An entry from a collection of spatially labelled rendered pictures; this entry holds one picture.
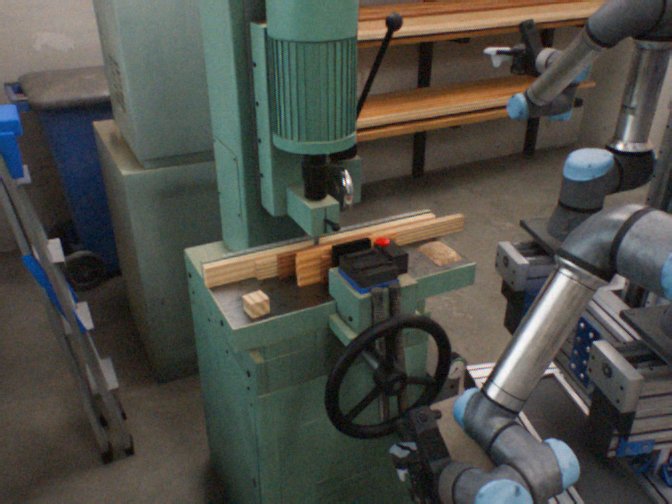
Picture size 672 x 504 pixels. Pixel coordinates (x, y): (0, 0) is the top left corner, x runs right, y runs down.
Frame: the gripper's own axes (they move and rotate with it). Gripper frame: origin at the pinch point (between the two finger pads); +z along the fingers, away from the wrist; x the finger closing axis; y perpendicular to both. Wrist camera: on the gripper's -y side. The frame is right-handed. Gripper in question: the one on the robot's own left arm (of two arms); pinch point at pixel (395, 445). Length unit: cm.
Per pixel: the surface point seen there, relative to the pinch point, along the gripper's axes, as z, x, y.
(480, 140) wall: 260, 241, -89
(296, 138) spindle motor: 3, -4, -64
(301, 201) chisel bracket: 16, -1, -52
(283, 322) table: 10.9, -13.4, -28.3
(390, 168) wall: 265, 166, -82
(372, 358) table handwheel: 3.4, 0.9, -17.2
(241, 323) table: 11.2, -21.9, -30.4
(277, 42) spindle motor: -2, -6, -81
